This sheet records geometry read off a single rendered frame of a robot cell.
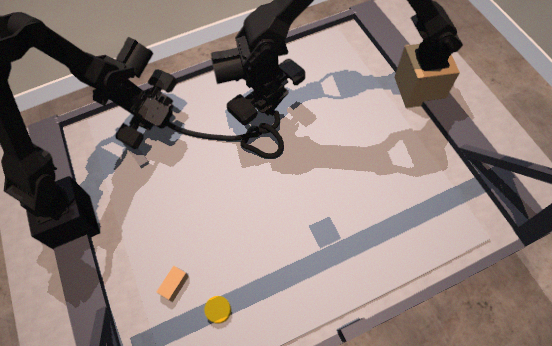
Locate black rope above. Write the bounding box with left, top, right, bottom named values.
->
left=166, top=109, right=284, bottom=159

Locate grey rectangular bar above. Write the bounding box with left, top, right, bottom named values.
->
left=115, top=125, right=149, bottom=168

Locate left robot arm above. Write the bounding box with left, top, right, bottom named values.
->
left=0, top=12, right=174, bottom=224

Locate small orange block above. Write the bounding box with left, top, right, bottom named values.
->
left=157, top=266, right=189, bottom=302

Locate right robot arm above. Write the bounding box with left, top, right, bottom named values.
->
left=211, top=0, right=463, bottom=88

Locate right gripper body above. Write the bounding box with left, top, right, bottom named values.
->
left=227, top=59, right=305, bottom=125

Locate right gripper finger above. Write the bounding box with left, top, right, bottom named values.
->
left=254, top=102, right=272, bottom=116
left=268, top=88, right=289, bottom=110

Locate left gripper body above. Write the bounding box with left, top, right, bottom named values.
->
left=115, top=69, right=178, bottom=149

